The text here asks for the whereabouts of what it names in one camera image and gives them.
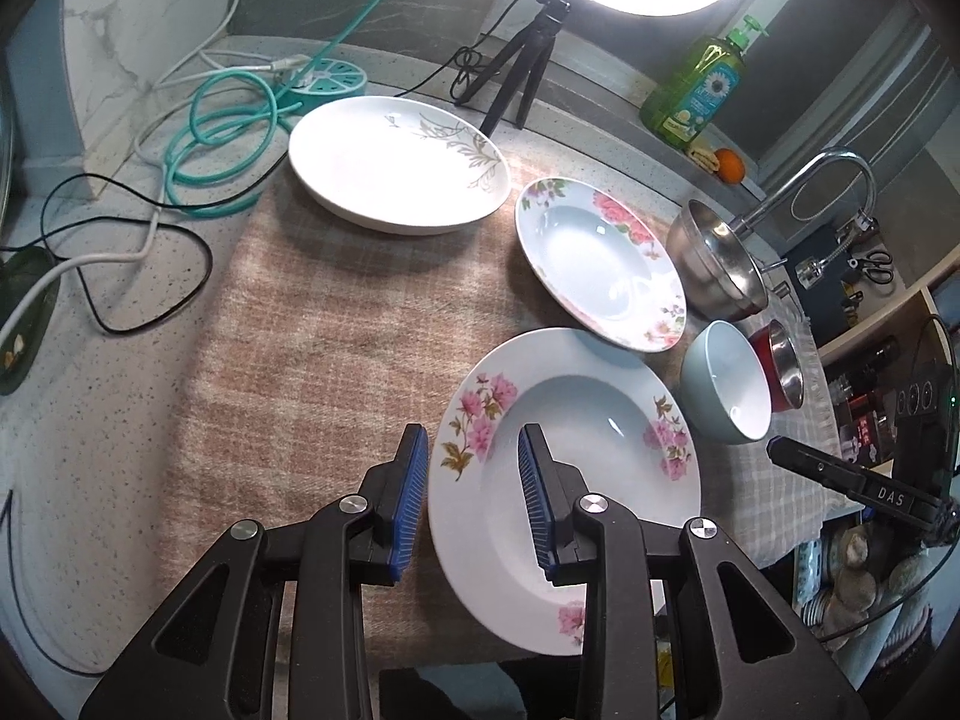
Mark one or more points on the small pink floral plate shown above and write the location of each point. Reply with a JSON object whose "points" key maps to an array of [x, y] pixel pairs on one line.
{"points": [[592, 255]]}

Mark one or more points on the white plate grey leaf print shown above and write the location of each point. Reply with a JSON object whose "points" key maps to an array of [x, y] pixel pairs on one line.
{"points": [[375, 165]]}

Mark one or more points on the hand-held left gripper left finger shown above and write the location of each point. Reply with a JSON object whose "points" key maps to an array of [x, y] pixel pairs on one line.
{"points": [[411, 495]]}

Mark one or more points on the pink checked cloth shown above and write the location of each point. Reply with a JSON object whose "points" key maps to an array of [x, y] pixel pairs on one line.
{"points": [[315, 330]]}

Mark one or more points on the chrome faucet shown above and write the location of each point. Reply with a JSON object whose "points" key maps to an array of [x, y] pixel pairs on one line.
{"points": [[772, 196]]}

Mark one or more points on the red steel-lined bowl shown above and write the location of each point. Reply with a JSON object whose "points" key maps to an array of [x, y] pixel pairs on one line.
{"points": [[784, 367]]}

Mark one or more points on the black scissors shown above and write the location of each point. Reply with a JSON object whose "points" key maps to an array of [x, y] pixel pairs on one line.
{"points": [[874, 264]]}

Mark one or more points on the green dish soap bottle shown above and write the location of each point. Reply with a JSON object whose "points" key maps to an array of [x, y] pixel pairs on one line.
{"points": [[690, 90]]}

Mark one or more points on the orange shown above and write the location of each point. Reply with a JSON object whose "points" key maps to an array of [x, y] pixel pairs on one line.
{"points": [[729, 165]]}

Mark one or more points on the pale green ceramic bowl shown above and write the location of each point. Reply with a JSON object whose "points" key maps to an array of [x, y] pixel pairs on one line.
{"points": [[727, 382]]}

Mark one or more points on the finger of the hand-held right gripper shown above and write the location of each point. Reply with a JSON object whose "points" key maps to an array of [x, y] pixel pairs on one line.
{"points": [[825, 469]]}

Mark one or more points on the large pink floral plate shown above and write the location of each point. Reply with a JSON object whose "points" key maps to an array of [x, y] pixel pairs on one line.
{"points": [[600, 420]]}

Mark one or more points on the dark green glass dish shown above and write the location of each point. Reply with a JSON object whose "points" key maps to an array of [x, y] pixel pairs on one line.
{"points": [[26, 300]]}

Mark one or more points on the garlic clove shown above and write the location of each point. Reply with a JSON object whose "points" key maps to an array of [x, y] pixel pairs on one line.
{"points": [[16, 349]]}

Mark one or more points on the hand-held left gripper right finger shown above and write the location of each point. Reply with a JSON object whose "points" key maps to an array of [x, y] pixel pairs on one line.
{"points": [[534, 495]]}

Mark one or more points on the teal round power strip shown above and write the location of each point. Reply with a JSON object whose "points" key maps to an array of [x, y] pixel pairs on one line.
{"points": [[330, 79]]}

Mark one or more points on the large steel bowl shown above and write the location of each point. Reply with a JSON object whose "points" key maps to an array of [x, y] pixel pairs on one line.
{"points": [[712, 255]]}

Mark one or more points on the person's right hand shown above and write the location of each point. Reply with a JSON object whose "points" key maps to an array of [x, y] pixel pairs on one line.
{"points": [[855, 547]]}

